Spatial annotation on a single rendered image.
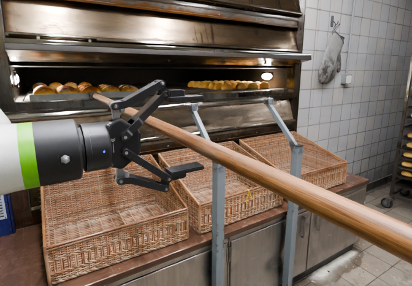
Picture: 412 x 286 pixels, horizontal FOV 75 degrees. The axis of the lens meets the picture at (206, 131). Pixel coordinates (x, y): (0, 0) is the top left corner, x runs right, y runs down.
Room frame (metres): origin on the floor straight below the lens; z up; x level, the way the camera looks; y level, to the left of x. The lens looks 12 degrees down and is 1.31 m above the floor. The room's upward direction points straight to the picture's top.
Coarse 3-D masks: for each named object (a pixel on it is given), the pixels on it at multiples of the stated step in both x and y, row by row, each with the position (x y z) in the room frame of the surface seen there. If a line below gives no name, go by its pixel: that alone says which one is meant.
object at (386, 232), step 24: (96, 96) 1.25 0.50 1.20; (192, 144) 0.49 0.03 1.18; (216, 144) 0.45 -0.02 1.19; (240, 168) 0.37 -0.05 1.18; (264, 168) 0.34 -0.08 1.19; (288, 192) 0.30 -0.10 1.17; (312, 192) 0.28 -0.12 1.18; (336, 216) 0.25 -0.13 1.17; (360, 216) 0.23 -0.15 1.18; (384, 216) 0.22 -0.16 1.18; (384, 240) 0.21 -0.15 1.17; (408, 240) 0.20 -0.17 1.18
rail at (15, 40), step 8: (8, 40) 1.08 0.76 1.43; (16, 40) 1.10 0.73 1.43; (24, 40) 1.11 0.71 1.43; (32, 40) 1.13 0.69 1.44; (40, 40) 1.14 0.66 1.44; (48, 40) 1.16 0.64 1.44; (144, 48) 1.36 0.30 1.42; (152, 48) 1.38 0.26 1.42; (160, 48) 1.41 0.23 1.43; (168, 48) 1.43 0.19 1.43; (176, 48) 1.45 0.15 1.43; (184, 48) 1.48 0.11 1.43; (192, 48) 1.50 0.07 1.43; (200, 48) 1.53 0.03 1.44; (208, 48) 1.56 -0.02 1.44
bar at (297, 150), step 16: (48, 112) 0.94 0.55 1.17; (64, 112) 0.96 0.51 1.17; (80, 112) 0.99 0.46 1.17; (96, 112) 1.02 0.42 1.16; (192, 112) 1.24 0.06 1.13; (272, 112) 1.46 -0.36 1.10; (224, 176) 1.06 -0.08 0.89; (224, 192) 1.06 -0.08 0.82; (288, 208) 1.32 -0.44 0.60; (288, 224) 1.31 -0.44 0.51; (288, 240) 1.30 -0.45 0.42; (288, 256) 1.30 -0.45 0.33; (288, 272) 1.29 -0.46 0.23
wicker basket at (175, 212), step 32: (64, 192) 1.22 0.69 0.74; (96, 192) 1.29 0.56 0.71; (128, 192) 1.36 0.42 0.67; (160, 192) 1.36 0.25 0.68; (64, 224) 1.18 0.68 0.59; (96, 224) 1.19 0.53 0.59; (128, 224) 0.95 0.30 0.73; (160, 224) 1.02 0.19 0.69; (64, 256) 0.84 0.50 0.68; (96, 256) 0.95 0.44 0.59; (128, 256) 0.95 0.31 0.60
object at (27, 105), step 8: (152, 96) 1.53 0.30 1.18; (208, 96) 1.72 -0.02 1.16; (216, 96) 1.76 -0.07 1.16; (224, 96) 1.79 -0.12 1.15; (232, 96) 1.82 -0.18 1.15; (240, 96) 1.86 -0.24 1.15; (248, 96) 1.90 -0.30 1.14; (256, 96) 1.94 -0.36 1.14; (16, 104) 1.20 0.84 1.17; (24, 104) 1.21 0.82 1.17; (32, 104) 1.23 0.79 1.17; (40, 104) 1.24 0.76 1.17; (48, 104) 1.26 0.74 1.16; (56, 104) 1.28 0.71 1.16; (64, 104) 1.30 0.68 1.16; (72, 104) 1.31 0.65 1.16; (80, 104) 1.33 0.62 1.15; (88, 104) 1.35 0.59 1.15; (96, 104) 1.37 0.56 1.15; (104, 104) 1.39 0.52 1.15
